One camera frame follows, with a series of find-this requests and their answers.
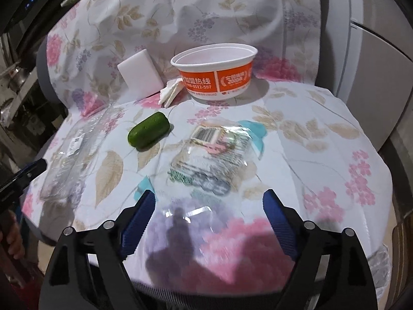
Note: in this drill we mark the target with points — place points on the grey office chair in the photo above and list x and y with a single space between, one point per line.
43 71

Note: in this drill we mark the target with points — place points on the floral printed cloth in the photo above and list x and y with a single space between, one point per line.
290 135

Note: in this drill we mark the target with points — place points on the clear printed plastic bag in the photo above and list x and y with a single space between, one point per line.
209 163

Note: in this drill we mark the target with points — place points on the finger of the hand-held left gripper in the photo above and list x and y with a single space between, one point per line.
27 172

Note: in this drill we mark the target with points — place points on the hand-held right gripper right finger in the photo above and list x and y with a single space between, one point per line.
280 222

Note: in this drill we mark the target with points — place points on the green label bottle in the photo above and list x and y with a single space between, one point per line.
33 125

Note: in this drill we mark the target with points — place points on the black range hood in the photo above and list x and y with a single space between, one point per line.
25 6

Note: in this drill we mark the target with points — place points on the person's left hand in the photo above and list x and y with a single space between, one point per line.
14 240

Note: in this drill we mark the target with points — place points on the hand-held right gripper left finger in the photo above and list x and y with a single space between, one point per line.
140 221

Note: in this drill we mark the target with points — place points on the green cucumber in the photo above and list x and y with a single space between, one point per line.
148 131

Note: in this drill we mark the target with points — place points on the pink clothing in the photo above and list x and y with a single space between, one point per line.
22 292

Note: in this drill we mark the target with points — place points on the white sponge block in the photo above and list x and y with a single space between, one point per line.
142 74

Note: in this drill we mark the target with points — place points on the clear plastic tray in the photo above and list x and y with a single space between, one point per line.
64 164

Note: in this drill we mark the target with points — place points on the steel pot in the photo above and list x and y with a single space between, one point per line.
20 78

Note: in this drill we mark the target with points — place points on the clear plastic film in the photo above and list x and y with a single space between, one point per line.
190 211

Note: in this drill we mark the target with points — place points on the white tissue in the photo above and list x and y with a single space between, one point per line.
169 93

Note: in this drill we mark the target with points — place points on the grey refrigerator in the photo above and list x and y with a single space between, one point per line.
371 71

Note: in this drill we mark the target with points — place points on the white orange noodle bowl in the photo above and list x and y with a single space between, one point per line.
206 84

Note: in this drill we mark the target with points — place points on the black bin with plastic liner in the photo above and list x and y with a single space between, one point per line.
380 264

